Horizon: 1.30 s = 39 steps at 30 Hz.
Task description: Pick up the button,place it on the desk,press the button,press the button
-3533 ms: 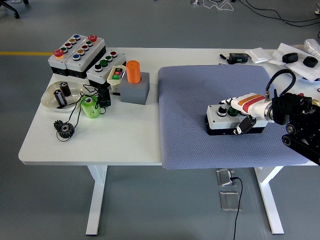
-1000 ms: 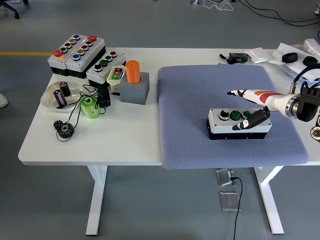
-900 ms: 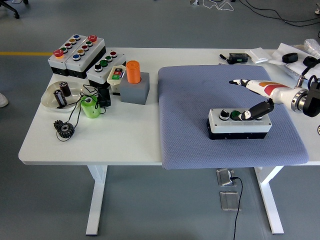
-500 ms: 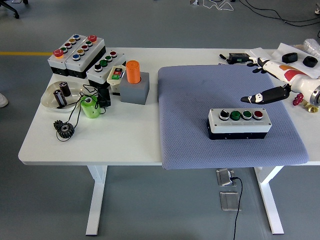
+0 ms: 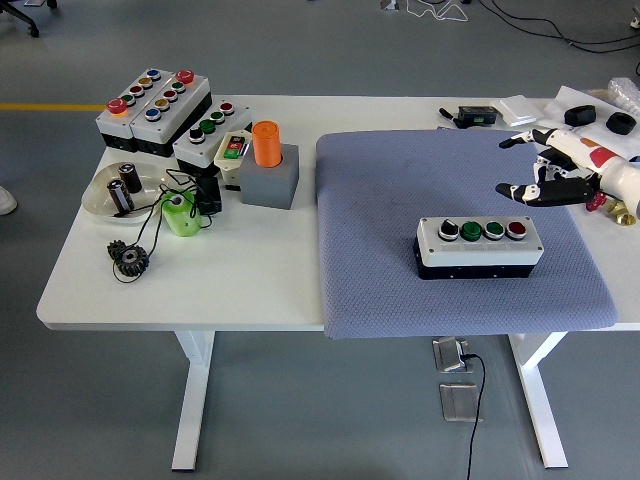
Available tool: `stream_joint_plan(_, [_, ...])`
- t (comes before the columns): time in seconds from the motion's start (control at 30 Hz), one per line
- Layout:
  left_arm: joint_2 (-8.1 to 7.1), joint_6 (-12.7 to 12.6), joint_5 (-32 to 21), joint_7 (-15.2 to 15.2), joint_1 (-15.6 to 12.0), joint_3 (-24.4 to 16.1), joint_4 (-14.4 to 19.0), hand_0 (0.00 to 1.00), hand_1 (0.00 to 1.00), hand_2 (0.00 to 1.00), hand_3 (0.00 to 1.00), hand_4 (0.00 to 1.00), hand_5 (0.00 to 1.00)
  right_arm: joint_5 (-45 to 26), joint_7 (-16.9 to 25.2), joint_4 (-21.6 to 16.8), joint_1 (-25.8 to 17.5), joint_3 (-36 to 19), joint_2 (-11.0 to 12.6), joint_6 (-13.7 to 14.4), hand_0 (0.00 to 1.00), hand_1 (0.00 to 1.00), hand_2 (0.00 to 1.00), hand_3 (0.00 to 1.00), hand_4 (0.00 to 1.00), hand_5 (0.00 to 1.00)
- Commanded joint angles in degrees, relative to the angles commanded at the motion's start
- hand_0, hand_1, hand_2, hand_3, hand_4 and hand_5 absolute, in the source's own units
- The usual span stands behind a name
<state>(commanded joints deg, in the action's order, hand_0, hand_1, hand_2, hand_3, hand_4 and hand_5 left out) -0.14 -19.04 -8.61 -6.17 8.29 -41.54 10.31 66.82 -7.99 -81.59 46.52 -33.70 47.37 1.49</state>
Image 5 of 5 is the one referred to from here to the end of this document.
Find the white flat switch plate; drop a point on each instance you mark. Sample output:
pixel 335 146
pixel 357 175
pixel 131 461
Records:
pixel 517 111

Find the clear round dish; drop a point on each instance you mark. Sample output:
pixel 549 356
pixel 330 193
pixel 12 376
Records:
pixel 97 195

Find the clear bubble wrap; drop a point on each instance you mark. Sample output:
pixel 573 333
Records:
pixel 625 92

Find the black module green connector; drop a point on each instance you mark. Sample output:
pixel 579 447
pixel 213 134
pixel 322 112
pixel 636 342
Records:
pixel 475 116

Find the four-button control box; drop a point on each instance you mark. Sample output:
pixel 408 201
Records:
pixel 480 252
pixel 200 150

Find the black office chair base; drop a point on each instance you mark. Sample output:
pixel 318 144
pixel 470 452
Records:
pixel 25 20

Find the grey-blue textured mat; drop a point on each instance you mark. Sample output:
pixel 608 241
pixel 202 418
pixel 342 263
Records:
pixel 400 200

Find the black power adapter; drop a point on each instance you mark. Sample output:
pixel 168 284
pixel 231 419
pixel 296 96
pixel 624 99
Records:
pixel 209 197

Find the open metal floor socket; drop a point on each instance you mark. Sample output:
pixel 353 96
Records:
pixel 450 357

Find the black pen tool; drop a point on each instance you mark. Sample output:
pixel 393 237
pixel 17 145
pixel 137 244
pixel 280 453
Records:
pixel 447 114

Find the green plastic spool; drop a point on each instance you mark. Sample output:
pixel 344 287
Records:
pixel 181 220

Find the dark brown capacitor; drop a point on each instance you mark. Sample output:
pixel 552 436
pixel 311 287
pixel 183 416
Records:
pixel 131 177
pixel 121 196

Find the grey block holder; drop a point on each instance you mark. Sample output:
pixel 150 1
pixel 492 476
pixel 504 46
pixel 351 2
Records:
pixel 267 185

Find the cream red-green switch box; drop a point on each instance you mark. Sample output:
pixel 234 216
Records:
pixel 225 160

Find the white paper sheet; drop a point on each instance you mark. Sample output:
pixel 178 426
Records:
pixel 570 100

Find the large black gear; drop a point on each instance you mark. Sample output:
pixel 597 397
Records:
pixel 132 262

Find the person's white shoe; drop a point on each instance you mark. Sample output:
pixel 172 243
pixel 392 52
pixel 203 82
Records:
pixel 6 201

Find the closed metal floor socket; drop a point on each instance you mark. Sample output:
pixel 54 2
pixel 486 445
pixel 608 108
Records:
pixel 460 402

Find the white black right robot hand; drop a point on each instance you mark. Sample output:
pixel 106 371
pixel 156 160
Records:
pixel 617 175

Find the white table leg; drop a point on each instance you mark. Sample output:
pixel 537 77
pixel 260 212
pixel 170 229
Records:
pixel 195 400
pixel 542 400

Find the small black gear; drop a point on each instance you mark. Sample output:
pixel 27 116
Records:
pixel 114 248

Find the orange plastic cylinder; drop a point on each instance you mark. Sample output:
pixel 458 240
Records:
pixel 266 145

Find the five-button box with stop button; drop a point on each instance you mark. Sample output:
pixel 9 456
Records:
pixel 112 125
pixel 170 117

